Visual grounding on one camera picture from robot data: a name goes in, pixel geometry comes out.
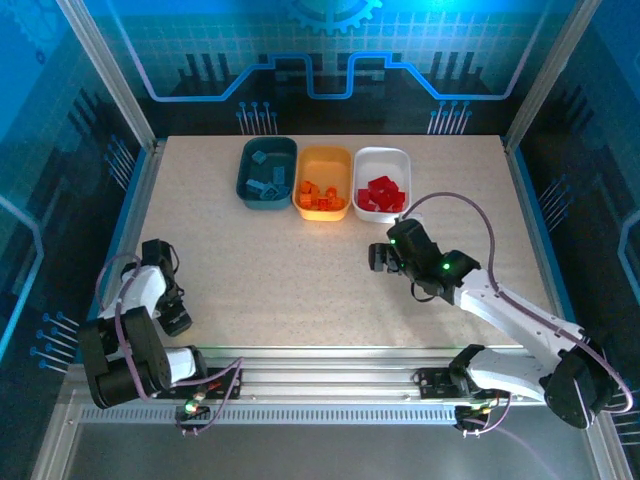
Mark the long red lego brick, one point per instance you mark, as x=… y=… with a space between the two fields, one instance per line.
x=385 y=203

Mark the curved orange lego brick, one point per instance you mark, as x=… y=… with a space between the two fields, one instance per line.
x=331 y=193

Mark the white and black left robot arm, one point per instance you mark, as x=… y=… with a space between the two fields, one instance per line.
x=140 y=290

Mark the teal plastic container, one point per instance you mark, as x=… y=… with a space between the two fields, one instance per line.
x=262 y=172

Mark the grey metal panel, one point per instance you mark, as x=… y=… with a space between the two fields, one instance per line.
x=325 y=455

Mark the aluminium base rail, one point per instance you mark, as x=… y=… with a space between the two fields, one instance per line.
x=325 y=380

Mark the aluminium frame post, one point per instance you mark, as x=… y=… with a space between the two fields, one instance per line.
x=546 y=75
x=115 y=75

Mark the aluminium table side rail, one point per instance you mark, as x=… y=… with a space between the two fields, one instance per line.
x=139 y=200
x=526 y=200

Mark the yellow plastic container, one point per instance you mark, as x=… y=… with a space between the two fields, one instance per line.
x=322 y=167

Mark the long narrow blue lego brick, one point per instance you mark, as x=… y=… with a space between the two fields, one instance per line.
x=255 y=186

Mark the white plastic container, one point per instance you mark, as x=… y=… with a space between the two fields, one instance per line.
x=382 y=162

